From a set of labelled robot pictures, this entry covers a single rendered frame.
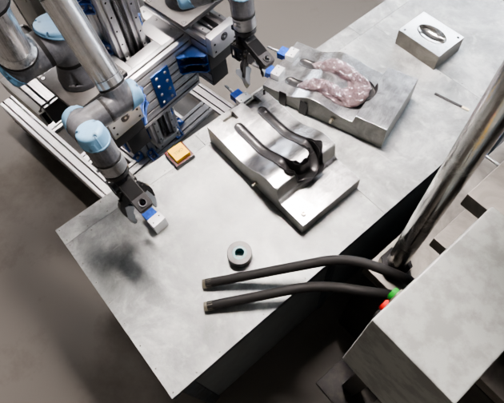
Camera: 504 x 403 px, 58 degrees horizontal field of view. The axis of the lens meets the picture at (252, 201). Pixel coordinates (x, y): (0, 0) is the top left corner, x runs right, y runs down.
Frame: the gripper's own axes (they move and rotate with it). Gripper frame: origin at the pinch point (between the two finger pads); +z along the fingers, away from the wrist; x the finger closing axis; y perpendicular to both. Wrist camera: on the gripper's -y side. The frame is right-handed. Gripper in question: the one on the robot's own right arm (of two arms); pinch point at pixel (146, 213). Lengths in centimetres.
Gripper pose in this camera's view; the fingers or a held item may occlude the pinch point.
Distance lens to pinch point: 141.3
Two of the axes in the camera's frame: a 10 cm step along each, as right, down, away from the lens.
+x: -7.3, 6.2, -2.8
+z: 1.8, 5.7, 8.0
